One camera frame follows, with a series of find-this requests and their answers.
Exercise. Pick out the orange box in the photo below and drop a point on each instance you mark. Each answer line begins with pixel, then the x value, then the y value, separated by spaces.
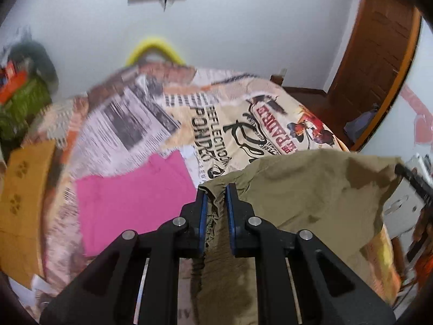
pixel 10 84

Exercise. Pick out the green basket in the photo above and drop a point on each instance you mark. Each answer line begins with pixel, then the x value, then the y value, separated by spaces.
pixel 27 98

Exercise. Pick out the grey plush toy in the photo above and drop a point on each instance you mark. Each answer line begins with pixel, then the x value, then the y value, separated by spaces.
pixel 37 57

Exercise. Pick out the yellow-brown paw print cloth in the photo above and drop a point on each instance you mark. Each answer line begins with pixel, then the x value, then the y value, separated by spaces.
pixel 23 193

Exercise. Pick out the yellow foam tube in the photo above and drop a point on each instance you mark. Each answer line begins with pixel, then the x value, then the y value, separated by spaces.
pixel 152 42

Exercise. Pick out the wooden wardrobe with white panel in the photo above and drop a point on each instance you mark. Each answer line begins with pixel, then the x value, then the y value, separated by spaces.
pixel 423 74

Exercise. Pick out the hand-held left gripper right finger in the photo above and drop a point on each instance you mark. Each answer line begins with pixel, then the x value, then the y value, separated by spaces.
pixel 231 223

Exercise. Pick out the olive green pants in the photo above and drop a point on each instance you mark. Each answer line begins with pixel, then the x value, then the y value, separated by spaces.
pixel 304 193

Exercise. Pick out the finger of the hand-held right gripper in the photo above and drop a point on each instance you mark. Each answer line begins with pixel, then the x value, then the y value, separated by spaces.
pixel 414 180

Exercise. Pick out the printed blanket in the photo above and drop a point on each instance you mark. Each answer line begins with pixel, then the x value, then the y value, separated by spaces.
pixel 209 115

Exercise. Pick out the pink cloth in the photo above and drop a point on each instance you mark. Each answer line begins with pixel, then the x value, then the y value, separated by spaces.
pixel 135 203

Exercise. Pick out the purple bag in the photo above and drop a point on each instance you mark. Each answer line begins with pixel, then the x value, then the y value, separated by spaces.
pixel 362 122

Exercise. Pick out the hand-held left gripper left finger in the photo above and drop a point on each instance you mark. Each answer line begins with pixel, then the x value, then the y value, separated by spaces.
pixel 202 223

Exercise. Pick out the wooden door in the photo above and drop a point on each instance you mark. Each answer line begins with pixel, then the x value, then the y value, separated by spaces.
pixel 372 47

